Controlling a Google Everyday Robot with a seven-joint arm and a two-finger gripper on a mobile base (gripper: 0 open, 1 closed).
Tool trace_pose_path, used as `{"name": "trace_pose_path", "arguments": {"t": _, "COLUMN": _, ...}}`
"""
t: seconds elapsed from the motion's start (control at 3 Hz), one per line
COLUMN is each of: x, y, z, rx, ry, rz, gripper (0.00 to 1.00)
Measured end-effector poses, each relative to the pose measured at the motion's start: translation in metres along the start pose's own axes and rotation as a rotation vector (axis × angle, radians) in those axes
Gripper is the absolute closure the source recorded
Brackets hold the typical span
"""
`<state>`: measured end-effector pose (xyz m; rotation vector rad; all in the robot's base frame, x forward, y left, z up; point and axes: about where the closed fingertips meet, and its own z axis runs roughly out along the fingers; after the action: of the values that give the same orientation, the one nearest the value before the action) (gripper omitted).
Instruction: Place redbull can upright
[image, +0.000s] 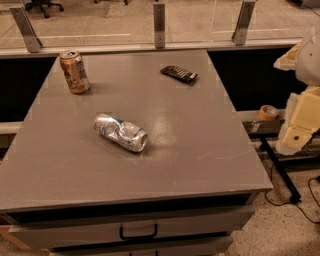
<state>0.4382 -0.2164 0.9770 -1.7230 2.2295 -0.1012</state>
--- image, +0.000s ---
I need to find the middle metal bracket post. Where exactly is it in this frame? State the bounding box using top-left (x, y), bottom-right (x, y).
top-left (153, 3), bottom-right (165, 49)

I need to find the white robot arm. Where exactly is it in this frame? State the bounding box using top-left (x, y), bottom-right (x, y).
top-left (274, 22), bottom-right (320, 155)

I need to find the left metal bracket post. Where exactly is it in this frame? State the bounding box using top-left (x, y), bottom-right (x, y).
top-left (10, 7), bottom-right (42, 53)

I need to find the upper grey drawer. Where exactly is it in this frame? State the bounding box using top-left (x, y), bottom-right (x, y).
top-left (9, 205), bottom-right (254, 249)

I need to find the right metal bracket post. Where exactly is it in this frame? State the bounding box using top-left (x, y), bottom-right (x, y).
top-left (232, 0), bottom-right (256, 46)

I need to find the metal bracket post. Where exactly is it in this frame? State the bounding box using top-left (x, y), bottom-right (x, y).
top-left (10, 7), bottom-right (42, 53)
top-left (232, 0), bottom-right (256, 46)
top-left (153, 3), bottom-right (165, 49)

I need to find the black office chair base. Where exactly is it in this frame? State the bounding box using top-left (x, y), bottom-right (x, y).
top-left (24, 0), bottom-right (64, 18)

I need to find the black metal frame leg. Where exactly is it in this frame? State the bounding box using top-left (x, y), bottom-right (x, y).
top-left (260, 137), bottom-right (301, 205)

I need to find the orange soda can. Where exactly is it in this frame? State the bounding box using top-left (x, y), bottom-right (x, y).
top-left (60, 50), bottom-right (90, 94)

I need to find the black floor cable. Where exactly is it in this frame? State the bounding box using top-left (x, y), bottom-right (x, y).
top-left (264, 163), bottom-right (320, 225)

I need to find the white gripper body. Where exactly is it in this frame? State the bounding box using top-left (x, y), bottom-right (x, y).
top-left (276, 86), bottom-right (320, 155)

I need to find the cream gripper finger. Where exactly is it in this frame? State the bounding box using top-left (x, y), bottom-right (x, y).
top-left (274, 44), bottom-right (299, 71)

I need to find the roll of tan tape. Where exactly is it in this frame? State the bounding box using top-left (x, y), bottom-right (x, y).
top-left (259, 105), bottom-right (279, 121)

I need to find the crushed silver redbull can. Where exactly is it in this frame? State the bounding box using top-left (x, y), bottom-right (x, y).
top-left (94, 114), bottom-right (148, 152)

